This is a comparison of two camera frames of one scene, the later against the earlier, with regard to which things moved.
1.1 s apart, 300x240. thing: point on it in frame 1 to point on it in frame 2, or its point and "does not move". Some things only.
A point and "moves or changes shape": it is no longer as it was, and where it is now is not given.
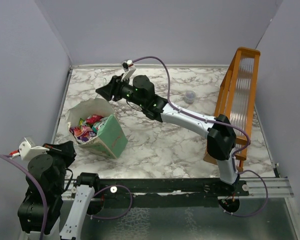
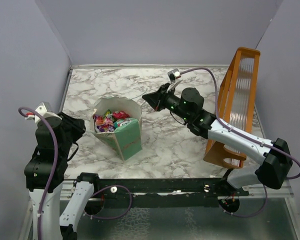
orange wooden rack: (236, 97) does not move
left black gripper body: (64, 157) to (74, 130)
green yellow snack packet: (81, 121) moves or changes shape
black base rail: (166, 193) does not move
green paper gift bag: (92, 124) to (126, 137)
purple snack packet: (83, 133) to (103, 124)
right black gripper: (113, 89) to (156, 99)
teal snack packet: (99, 124) to (120, 122)
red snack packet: (95, 119) to (120, 114)
